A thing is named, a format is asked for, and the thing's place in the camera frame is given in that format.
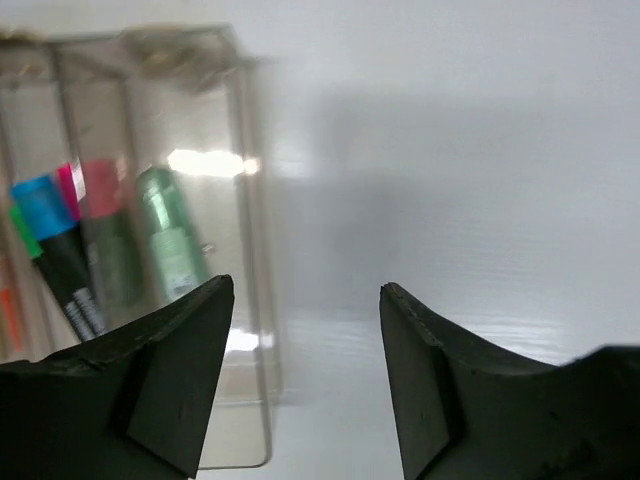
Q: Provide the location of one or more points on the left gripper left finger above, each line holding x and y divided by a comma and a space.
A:
132, 404

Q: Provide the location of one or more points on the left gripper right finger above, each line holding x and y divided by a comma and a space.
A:
464, 407

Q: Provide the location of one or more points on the mint green highlighter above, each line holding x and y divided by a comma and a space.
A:
175, 252

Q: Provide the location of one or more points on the orange pen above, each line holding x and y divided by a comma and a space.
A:
9, 311

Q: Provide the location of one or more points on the pink cap black highlighter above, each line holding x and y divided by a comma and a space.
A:
94, 193

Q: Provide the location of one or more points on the blue cap black highlighter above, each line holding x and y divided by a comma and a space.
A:
63, 264

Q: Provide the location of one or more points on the green cap black highlighter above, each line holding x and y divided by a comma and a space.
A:
32, 246

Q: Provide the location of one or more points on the right clear container compartment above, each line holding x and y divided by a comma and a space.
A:
196, 115

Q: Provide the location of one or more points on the clear container compartment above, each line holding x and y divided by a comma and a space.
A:
95, 113
196, 115
32, 146

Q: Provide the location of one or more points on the middle clear container compartment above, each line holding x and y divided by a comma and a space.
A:
95, 113

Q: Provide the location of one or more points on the left clear container compartment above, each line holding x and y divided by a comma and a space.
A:
32, 146

